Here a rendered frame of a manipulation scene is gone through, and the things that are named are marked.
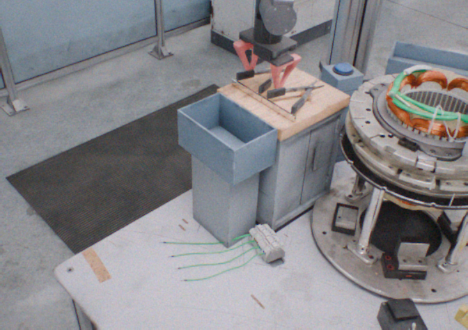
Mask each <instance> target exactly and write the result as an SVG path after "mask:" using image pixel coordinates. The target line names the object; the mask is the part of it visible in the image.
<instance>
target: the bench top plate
mask: <svg viewBox="0 0 468 330"><path fill-rule="evenodd" d="M312 212H313V210H311V211H310V212H307V213H306V214H305V215H302V216H301V217H300V218H298V219H296V220H295V221H293V222H292V223H290V224H289V225H287V226H286V227H285V228H283V229H281V230H280V231H278V232H277V233H276V236H277V237H278V238H279V240H280V241H281V242H283V244H284V245H285V250H284V251H285V252H286V253H285V257H283V258H284V259H285V260H286V261H285V262H284V263H283V264H281V265H278V266H276V267H271V266H270V264H269V263H266V262H265V261H264V260H263V257H260V255H259V256H256V257H255V258H253V259H252V260H250V259H251V258H252V257H253V256H255V255H256V254H258V252H257V250H256V249H252V248H254V245H252V244H251V242H250V243H248V244H244V243H245V242H249V235H248V236H247V237H245V238H244V239H243V240H241V241H240V242H238V243H237V244H235V245H233V246H232V247H230V248H229V249H233V248H235V247H237V246H239V245H241V244H244V245H242V246H241V247H239V248H236V249H233V250H231V251H227V252H223V253H208V254H191V255H183V256H175V257H167V256H173V255H179V254H184V253H205V252H219V251H226V250H229V249H227V248H226V247H225V246H224V245H223V244H164V243H159V242H179V243H218V242H219V241H218V240H216V239H215V237H213V236H212V235H211V234H210V233H209V232H208V231H207V230H206V229H205V228H204V227H202V225H200V224H199V223H198V222H197V221H196V220H195V219H193V189H191V190H189V191H186V192H185V193H183V194H181V195H180V196H178V197H176V198H174V199H173V200H171V201H169V202H167V203H166V204H164V205H162V206H161V207H158V208H156V210H154V211H152V212H151V213H149V214H147V215H146V216H144V217H141V218H140V219H138V220H136V221H135V222H133V223H131V224H129V225H127V226H126V227H124V228H121V229H120V230H118V231H116V232H115V233H113V234H111V235H110V236H108V237H106V238H104V239H102V241H101V242H98V243H96V244H94V245H92V246H91V247H92V249H93V250H94V252H95V253H96V254H97V256H99V258H100V259H101V261H102V262H103V264H104V266H105V267H106V268H107V270H108V272H109V274H110V276H111V277H112V278H111V279H109V280H108V281H105V282H102V283H100V282H99V281H98V278H96V277H95V274H94V273H93V270H92V269H91V267H90V266H89V264H88V263H87V261H86V260H85V258H84V257H83V255H82V254H81V253H82V252H84V251H86V250H87V249H89V248H91V247H89V248H87V249H86V250H84V251H82V252H81V253H78V254H77V255H75V256H73V257H71V258H70V259H68V260H66V261H64V262H62V263H61V264H59V265H58V266H57V267H55V268H53V270H52V272H51V273H52V276H53V277H54V278H55V279H56V280H57V281H58V283H59V284H60V285H61V286H62V288H64V289H65V290H66V292H67V293H68V294H69V295H70V296H71V297H72V298H73V300H74V301H75V302H76V303H77V305H78V307H80V309H81V310H82V311H83V312H84V314H85V315H86V316H87V317H88V319H89V320H90V321H91V322H92V323H93V324H94V325H95V326H96V327H97V328H98V329H99V330H382V328H381V326H380V324H379V322H378V320H377V314H378V312H379V309H380V305H381V302H383V301H388V300H392V299H394V298H391V297H387V296H384V295H382V294H379V293H376V292H373V291H372V290H369V289H368V288H365V287H363V286H361V285H359V284H358V283H355V282H354V281H352V280H351V279H349V278H348V277H347V276H345V275H344V274H343V273H341V272H340V271H339V270H338V268H336V267H335V266H334V265H333V264H331V263H330V261H329V260H328V259H327V258H326V256H325V255H324V253H323V252H322V251H321V249H320V247H319V246H318V243H317V242H316V240H315V236H314V234H313V229H312V222H311V218H312ZM249 249H252V250H250V251H249V252H247V253H245V254H243V255H242V256H240V257H238V258H236V259H234V260H232V261H230V262H227V263H224V264H218V265H198V266H193V267H185V268H184V269H175V270H174V268H178V267H184V266H187V265H197V264H205V263H217V262H226V261H228V260H231V259H233V258H234V257H236V256H238V255H240V254H242V253H244V252H245V251H248V250H249ZM248 260H250V261H249V262H248V263H247V264H245V265H243V266H241V267H238V268H237V269H232V267H237V266H239V265H242V264H243V263H245V262H247V261H248ZM227 269H232V270H230V271H227V272H224V273H223V274H220V275H218V276H213V277H211V278H207V279H203V280H199V281H180V280H185V279H187V280H189V279H199V278H206V277H209V276H212V275H215V274H218V273H221V272H223V271H226V270H227ZM414 303H415V305H416V308H417V310H418V312H419V313H420V315H421V317H422V319H423V321H424V322H425V324H426V326H427V328H428V330H442V329H444V328H447V327H448V326H450V327H448V328H447V329H444V330H468V329H466V328H465V327H464V326H462V325H461V324H460V323H459V322H457V321H456V322H455V320H454V318H455V316H456V314H457V312H458V309H459V307H461V305H463V304H465V305H466V306H468V294H466V295H463V296H461V297H458V298H456V299H452V300H448V301H440V302H414ZM438 312H440V313H441V314H440V313H438ZM440 317H441V318H443V319H445V320H443V319H441V318H440ZM364 321H366V322H368V323H370V324H372V325H370V324H367V323H366V322H364ZM373 325H375V327H374V326H373Z"/></svg>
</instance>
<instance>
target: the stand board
mask: <svg viewBox="0 0 468 330"><path fill-rule="evenodd" d="M268 79H269V74H264V75H255V77H253V78H250V79H243V80H239V82H240V83H242V84H244V85H245V86H248V87H250V88H251V89H253V90H254V91H256V92H257V93H258V87H259V86H260V85H261V84H262V83H264V82H265V81H266V80H268ZM316 80H317V83H316V84H314V85H315V86H320V85H323V84H324V86H323V87H321V88H317V89H315V90H312V91H311V93H312V94H313V99H312V102H309V101H305V103H304V106H302V107H301V108H300V109H299V110H298V111H296V112H295V113H293V114H294V115H295V116H296V119H295V123H292V121H291V120H288V119H287V118H285V117H284V116H282V115H281V114H279V113H277V112H276V111H273V110H272V109H270V108H269V107H266V106H265V105H264V104H262V103H260V102H259V101H257V100H255V99H254V98H252V97H251V96H249V95H247V94H245V93H244V92H243V91H241V90H240V89H238V88H236V87H234V86H233V85H232V84H229V85H227V86H224V87H222V88H219V89H217V93H218V92H222V94H224V95H225V96H227V97H229V98H230V99H232V100H233V101H235V102H237V103H238V104H239V105H241V106H243V107H244V108H245V109H248V110H250V111H251V112H253V113H254V114H256V115H257V116H259V117H261V118H262V119H263V120H265V121H267V123H269V124H270V125H272V126H273V127H276V128H277V129H278V135H277V139H278V140H280V141H282V140H284V139H287V138H288V137H290V136H292V135H294V134H296V133H298V132H300V131H302V130H304V129H306V128H307V127H310V126H312V125H314V124H316V123H317V122H318V121H319V120H322V119H323V118H326V117H327V116H329V115H331V114H333V113H336V112H337V111H340V110H341V109H343V108H345V107H347V106H348V105H349V101H350V96H349V95H346V94H345V93H342V91H340V90H339V89H337V88H334V87H333V86H330V85H328V84H326V83H325V82H323V81H320V80H319V79H316V78H315V77H313V76H311V75H309V74H307V73H305V72H302V71H301V70H299V69H297V68H295V69H294V70H293V71H292V72H291V73H290V75H289V76H288V78H287V79H286V82H285V84H284V85H283V87H285V88H292V87H298V86H308V85H309V84H311V83H313V82H314V81H316ZM272 89H275V87H274V84H273V82H272V84H271V86H270V87H269V88H268V89H267V90H266V91H265V92H263V94H262V96H263V97H265V98H266V95H267V91H268V90H272ZM299 92H300V91H296V92H295V93H293V92H290V93H286V95H284V96H281V97H276V98H272V99H269V101H271V102H273V103H275V104H277V105H279V106H280V107H282V108H284V109H285V110H287V111H289V112H291V106H292V105H293V104H294V103H296V101H298V99H300V98H301V97H300V96H299Z"/></svg>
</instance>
